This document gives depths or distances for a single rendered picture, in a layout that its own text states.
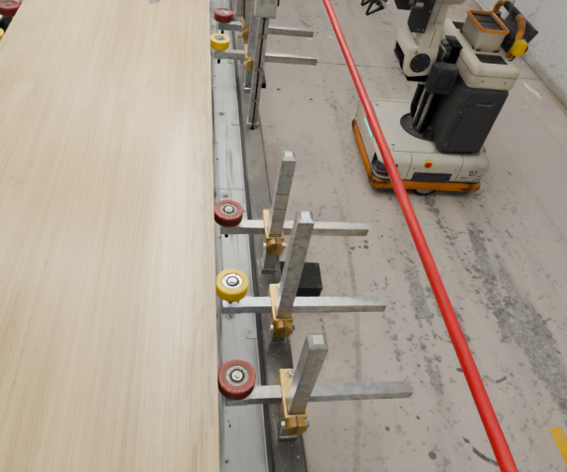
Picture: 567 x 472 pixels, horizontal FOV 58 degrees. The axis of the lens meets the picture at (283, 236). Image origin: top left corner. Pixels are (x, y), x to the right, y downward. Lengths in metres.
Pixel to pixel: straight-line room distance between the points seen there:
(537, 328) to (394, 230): 0.84
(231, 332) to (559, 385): 1.60
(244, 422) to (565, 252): 2.31
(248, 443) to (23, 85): 1.33
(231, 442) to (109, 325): 0.43
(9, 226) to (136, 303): 0.40
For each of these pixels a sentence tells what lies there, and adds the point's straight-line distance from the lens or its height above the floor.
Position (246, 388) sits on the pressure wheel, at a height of 0.91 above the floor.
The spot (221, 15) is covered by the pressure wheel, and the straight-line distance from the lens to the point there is 2.44.
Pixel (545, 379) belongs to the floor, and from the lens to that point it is 2.60.
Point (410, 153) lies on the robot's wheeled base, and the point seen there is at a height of 0.28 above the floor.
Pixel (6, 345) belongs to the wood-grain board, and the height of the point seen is 0.90.
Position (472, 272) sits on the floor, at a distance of 2.81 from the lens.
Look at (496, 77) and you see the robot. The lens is 2.81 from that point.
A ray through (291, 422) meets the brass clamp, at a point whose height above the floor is 0.83.
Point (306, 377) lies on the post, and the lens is 1.02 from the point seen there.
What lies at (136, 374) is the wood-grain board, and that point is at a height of 0.90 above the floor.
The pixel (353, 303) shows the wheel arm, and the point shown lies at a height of 0.82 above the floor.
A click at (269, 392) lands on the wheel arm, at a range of 1.19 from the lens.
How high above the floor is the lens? 1.88
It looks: 46 degrees down
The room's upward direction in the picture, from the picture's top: 11 degrees clockwise
